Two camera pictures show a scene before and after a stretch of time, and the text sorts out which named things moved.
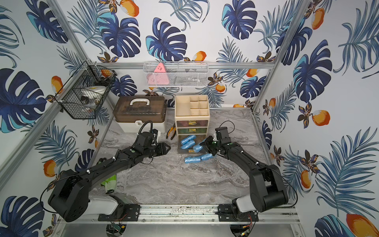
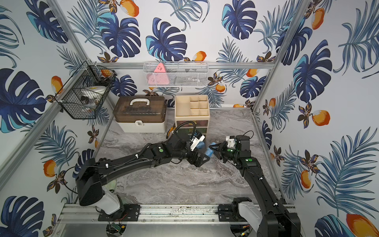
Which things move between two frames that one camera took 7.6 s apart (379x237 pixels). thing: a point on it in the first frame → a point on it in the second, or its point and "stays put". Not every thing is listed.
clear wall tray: x=176 y=74 stays put
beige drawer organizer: x=192 y=114 stays put
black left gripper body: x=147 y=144 → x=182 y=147
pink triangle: x=159 y=77 stays put
